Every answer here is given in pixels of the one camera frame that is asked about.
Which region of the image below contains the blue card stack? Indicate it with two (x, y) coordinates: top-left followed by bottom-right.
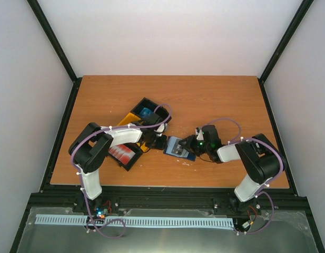
(139, 107), (153, 119)

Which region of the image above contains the metal base plate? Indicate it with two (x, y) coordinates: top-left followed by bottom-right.
(14, 208), (323, 252)

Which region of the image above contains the blue card holder wallet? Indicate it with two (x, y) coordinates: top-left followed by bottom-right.
(163, 137), (196, 161)

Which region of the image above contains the light blue cable duct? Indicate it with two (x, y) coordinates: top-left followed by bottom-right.
(34, 214), (234, 230)

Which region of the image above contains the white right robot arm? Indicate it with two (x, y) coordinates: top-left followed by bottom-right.
(179, 125), (288, 202)

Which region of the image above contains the black VIP card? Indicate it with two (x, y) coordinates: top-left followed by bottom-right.
(171, 143), (186, 157)

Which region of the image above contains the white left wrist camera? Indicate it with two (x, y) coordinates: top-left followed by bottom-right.
(154, 123), (168, 137)

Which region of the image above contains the black frame post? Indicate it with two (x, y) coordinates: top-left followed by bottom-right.
(259, 0), (314, 82)
(27, 0), (83, 84)

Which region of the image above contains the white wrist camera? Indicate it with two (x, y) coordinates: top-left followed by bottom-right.
(195, 128), (204, 141)
(154, 123), (168, 137)

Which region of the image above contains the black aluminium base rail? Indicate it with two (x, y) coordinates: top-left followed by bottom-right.
(27, 186), (312, 216)

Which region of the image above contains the black frame post left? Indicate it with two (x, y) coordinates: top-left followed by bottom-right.
(27, 0), (83, 84)

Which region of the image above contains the black bin with red cards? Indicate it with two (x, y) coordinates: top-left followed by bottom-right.
(108, 143), (143, 171)

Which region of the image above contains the black bin with blue cards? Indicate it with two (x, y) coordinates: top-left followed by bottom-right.
(130, 98), (172, 125)

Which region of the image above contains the black frame post right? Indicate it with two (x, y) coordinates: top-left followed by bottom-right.
(259, 0), (314, 82)

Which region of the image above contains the yellow bin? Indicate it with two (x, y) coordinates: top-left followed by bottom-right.
(117, 112), (149, 153)

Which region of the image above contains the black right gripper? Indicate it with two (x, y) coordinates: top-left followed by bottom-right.
(178, 134), (210, 157)

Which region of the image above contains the red card stack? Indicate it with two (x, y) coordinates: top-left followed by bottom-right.
(109, 144), (135, 165)

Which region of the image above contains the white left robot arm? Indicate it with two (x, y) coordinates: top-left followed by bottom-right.
(69, 115), (171, 212)

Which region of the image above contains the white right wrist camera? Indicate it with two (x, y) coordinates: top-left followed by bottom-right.
(195, 128), (204, 141)

